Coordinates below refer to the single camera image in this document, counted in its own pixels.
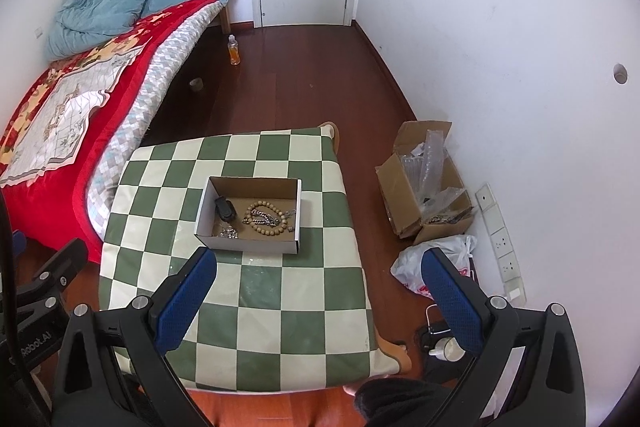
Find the blue quilt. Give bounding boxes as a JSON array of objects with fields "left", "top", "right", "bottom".
[{"left": 44, "top": 0, "right": 236, "bottom": 62}]

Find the bed with red blanket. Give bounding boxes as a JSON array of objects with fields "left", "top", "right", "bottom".
[{"left": 0, "top": 0, "right": 223, "bottom": 266}]

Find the silver link bracelet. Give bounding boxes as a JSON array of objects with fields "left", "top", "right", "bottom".
[{"left": 244, "top": 209, "right": 282, "bottom": 229}]

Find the white cardboard box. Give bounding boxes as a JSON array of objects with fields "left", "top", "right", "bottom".
[{"left": 194, "top": 177, "right": 303, "bottom": 256}]

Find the clear bubble wrap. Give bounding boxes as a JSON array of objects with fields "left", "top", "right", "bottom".
[{"left": 399, "top": 129, "right": 474, "bottom": 226}]

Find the white printed plastic bag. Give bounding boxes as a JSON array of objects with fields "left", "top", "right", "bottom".
[{"left": 390, "top": 234, "right": 479, "bottom": 301}]

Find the row of wall sockets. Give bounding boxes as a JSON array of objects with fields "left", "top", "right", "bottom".
[{"left": 475, "top": 183, "right": 528, "bottom": 304}]

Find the green checkered tablecloth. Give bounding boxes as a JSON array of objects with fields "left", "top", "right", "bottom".
[{"left": 97, "top": 127, "right": 402, "bottom": 394}]

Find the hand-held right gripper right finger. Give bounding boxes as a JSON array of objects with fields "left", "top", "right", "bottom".
[{"left": 420, "top": 248, "right": 587, "bottom": 427}]

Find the black wristband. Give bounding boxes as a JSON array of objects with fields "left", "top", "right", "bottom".
[{"left": 214, "top": 198, "right": 236, "bottom": 223}]

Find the black and white floor object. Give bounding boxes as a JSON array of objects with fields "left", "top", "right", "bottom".
[{"left": 416, "top": 304, "right": 469, "bottom": 364}]

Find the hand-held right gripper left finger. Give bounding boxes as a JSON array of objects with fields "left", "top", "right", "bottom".
[{"left": 52, "top": 247, "right": 218, "bottom": 427}]

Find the wooden bead bracelet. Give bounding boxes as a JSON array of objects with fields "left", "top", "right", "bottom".
[{"left": 244, "top": 201, "right": 296, "bottom": 236}]

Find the brown cardboard box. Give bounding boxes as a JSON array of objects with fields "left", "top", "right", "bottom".
[{"left": 376, "top": 121, "right": 476, "bottom": 247}]

